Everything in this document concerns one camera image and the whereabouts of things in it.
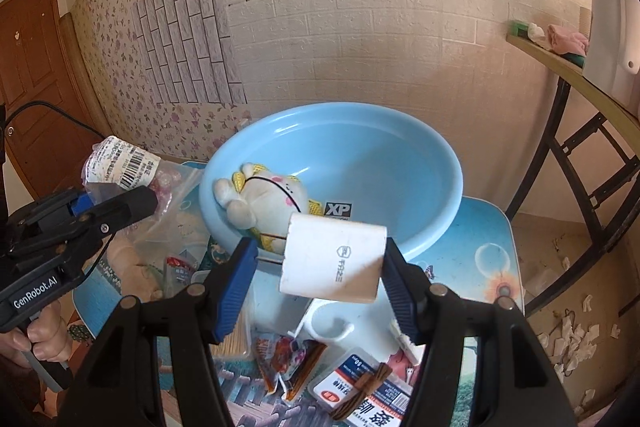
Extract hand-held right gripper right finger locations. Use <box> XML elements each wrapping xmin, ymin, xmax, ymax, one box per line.
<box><xmin>382</xmin><ymin>239</ymin><xmax>576</xmax><ymax>427</ymax></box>

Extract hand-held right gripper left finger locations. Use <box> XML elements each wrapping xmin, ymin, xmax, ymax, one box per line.
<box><xmin>57</xmin><ymin>237</ymin><xmax>258</xmax><ymax>427</ymax></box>

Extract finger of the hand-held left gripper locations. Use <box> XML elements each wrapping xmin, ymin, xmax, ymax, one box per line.
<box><xmin>65</xmin><ymin>186</ymin><xmax>159</xmax><ymax>258</ymax></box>
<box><xmin>22</xmin><ymin>189</ymin><xmax>93</xmax><ymax>228</ymax></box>

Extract clear plastic bag of beads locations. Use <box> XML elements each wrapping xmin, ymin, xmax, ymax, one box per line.
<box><xmin>80</xmin><ymin>136</ymin><xmax>203</xmax><ymax>268</ymax></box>

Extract beige plush toy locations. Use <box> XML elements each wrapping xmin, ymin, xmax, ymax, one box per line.
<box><xmin>97</xmin><ymin>227</ymin><xmax>166</xmax><ymax>303</ymax></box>

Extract white cylinder roll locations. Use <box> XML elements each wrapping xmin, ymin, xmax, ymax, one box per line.
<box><xmin>278</xmin><ymin>213</ymin><xmax>389</xmax><ymax>304</ymax></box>

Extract light blue plastic basin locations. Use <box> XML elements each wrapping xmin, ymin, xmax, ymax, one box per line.
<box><xmin>199</xmin><ymin>103</ymin><xmax>463</xmax><ymax>260</ymax></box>

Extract printed blue desktop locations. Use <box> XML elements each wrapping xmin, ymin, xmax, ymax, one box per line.
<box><xmin>72</xmin><ymin>159</ymin><xmax>526</xmax><ymax>427</ymax></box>

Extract person's left hand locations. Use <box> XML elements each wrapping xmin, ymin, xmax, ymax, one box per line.
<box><xmin>7</xmin><ymin>301</ymin><xmax>75</xmax><ymax>365</ymax></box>

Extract clear box of toothpicks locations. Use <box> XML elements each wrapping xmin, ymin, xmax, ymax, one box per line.
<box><xmin>210</xmin><ymin>302</ymin><xmax>256</xmax><ymax>358</ymax></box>

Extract small red packet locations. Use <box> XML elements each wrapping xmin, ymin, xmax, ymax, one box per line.
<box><xmin>165</xmin><ymin>256</ymin><xmax>201</xmax><ymax>298</ymax></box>

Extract white plastic hook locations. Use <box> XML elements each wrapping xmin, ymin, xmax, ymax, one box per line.
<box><xmin>295</xmin><ymin>297</ymin><xmax>396</xmax><ymax>348</ymax></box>

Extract orange snack packet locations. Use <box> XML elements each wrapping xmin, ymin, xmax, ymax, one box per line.
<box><xmin>252</xmin><ymin>334</ymin><xmax>328</xmax><ymax>403</ymax></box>

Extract white plush toy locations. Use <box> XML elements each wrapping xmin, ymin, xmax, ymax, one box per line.
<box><xmin>214</xmin><ymin>162</ymin><xmax>323</xmax><ymax>253</ymax></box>

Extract brown wooden door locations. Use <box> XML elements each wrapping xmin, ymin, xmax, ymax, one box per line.
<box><xmin>0</xmin><ymin>0</ymin><xmax>101</xmax><ymax>202</ymax></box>

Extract scattered paper scraps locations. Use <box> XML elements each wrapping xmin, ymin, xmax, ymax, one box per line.
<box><xmin>537</xmin><ymin>232</ymin><xmax>616</xmax><ymax>408</ymax></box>

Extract pink cloth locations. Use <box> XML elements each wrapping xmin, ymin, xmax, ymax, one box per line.
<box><xmin>545</xmin><ymin>24</ymin><xmax>591</xmax><ymax>55</ymax></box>

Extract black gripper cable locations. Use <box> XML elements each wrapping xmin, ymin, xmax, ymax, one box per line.
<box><xmin>5</xmin><ymin>101</ymin><xmax>106</xmax><ymax>142</ymax></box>

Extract black metal frame table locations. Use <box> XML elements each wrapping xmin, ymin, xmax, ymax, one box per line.
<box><xmin>505</xmin><ymin>32</ymin><xmax>640</xmax><ymax>318</ymax></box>

